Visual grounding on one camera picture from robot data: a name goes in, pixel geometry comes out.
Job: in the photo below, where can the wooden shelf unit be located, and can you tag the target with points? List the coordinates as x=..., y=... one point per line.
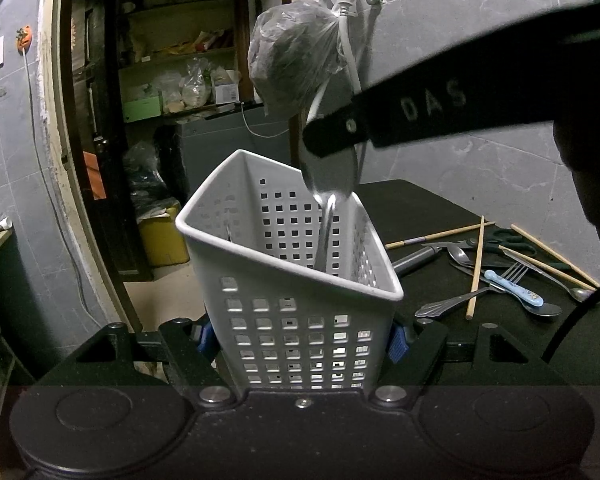
x=180, y=7

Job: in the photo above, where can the dark wooden door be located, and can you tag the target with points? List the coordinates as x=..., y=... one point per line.
x=80, y=110

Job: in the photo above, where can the clear plastic bag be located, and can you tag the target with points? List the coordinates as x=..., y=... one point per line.
x=290, y=60

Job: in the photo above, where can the sunflower door sticker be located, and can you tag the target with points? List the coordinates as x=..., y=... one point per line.
x=75, y=35

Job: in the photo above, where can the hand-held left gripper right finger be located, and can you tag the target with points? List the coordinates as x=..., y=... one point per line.
x=396, y=345

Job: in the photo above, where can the green box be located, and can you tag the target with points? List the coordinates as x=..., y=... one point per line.
x=142, y=108

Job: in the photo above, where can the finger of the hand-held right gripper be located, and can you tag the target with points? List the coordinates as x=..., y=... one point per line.
x=330, y=132

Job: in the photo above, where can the orange wall hook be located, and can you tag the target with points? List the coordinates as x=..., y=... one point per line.
x=24, y=37

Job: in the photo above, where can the wooden chopstick purple band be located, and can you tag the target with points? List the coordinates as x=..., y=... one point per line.
x=445, y=233
x=555, y=274

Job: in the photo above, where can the steel fork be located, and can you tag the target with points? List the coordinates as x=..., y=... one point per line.
x=455, y=302

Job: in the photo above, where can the dark plastic bag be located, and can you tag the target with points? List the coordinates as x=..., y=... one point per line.
x=145, y=180

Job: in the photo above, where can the orange door sticker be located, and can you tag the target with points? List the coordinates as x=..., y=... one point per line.
x=94, y=175

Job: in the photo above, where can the grey appliance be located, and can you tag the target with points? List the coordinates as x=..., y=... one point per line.
x=215, y=140

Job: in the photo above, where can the yellow bin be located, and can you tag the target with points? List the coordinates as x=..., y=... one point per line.
x=165, y=240

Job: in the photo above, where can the plastic food bag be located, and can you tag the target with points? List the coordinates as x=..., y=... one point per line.
x=195, y=87

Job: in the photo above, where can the small white box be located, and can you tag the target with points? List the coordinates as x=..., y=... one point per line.
x=226, y=94

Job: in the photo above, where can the white perforated utensil basket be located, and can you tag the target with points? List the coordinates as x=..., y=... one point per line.
x=280, y=285

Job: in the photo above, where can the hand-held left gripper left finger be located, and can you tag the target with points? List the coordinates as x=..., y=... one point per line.
x=206, y=337

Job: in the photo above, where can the plain wooden chopstick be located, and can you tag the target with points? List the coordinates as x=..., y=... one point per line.
x=555, y=256
x=476, y=270

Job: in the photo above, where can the pale door frame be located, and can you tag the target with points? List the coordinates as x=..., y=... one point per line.
x=55, y=160

